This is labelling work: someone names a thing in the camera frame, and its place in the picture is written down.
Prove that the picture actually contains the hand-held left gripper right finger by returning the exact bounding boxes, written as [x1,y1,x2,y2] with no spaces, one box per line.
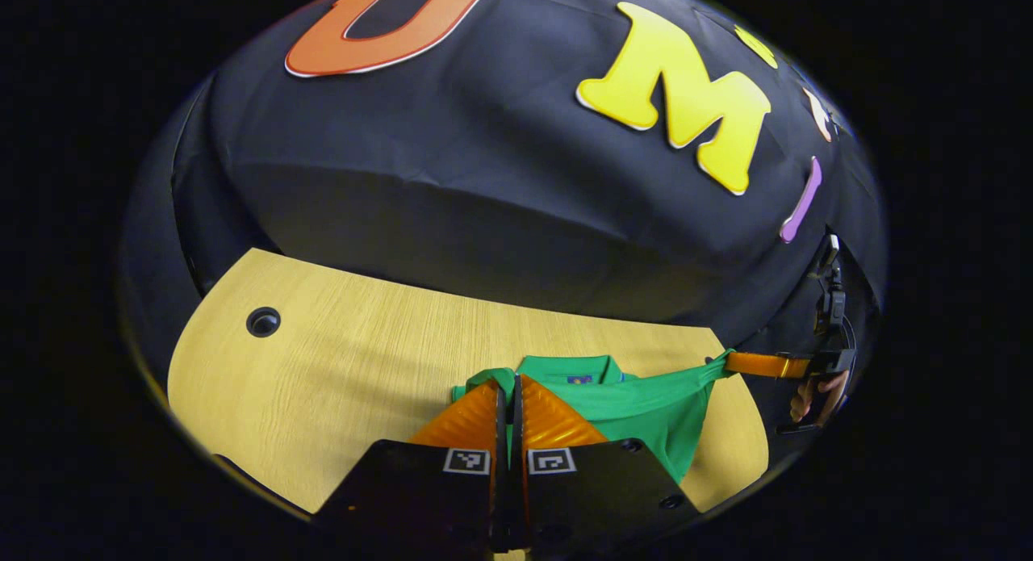
[512,373,703,558]

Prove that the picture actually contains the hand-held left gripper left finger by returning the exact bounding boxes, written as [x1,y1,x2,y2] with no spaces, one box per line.
[315,379,508,558]

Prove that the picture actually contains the green T-shirt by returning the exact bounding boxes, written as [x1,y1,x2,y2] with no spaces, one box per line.
[450,350,735,485]

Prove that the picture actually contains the black backdrop cloth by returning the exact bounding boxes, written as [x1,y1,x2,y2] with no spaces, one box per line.
[117,0,889,400]

